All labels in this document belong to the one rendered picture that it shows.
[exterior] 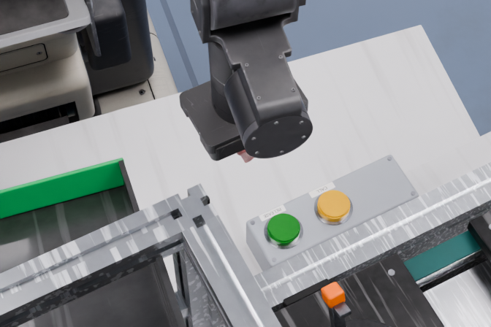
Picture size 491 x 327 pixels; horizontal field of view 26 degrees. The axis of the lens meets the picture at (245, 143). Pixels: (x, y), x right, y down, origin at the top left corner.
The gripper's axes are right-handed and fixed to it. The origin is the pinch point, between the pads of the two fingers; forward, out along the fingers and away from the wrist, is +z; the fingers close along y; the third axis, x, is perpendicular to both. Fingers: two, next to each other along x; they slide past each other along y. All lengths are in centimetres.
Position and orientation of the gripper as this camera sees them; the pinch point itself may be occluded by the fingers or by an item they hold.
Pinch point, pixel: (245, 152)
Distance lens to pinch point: 103.3
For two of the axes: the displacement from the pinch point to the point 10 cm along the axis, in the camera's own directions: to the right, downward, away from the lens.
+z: 0.1, 5.3, 8.5
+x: -4.5, -7.5, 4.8
